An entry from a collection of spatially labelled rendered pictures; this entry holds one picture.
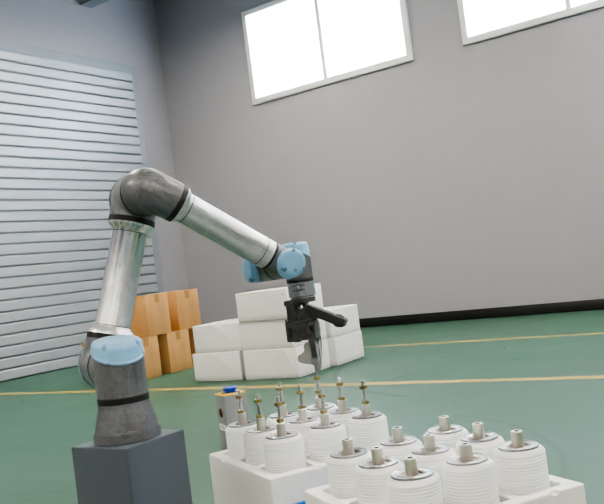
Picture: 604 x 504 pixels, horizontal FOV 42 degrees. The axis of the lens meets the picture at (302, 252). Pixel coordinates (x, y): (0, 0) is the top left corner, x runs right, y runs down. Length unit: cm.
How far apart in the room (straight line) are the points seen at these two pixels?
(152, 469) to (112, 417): 14
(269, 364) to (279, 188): 377
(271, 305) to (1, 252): 336
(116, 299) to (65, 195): 610
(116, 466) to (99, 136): 685
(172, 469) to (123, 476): 13
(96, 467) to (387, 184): 613
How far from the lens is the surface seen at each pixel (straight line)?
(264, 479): 186
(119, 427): 183
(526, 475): 155
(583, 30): 718
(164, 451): 186
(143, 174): 193
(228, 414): 226
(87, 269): 810
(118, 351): 182
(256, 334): 492
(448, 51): 756
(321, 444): 193
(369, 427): 198
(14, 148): 780
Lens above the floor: 63
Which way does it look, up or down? 1 degrees up
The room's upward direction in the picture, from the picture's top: 7 degrees counter-clockwise
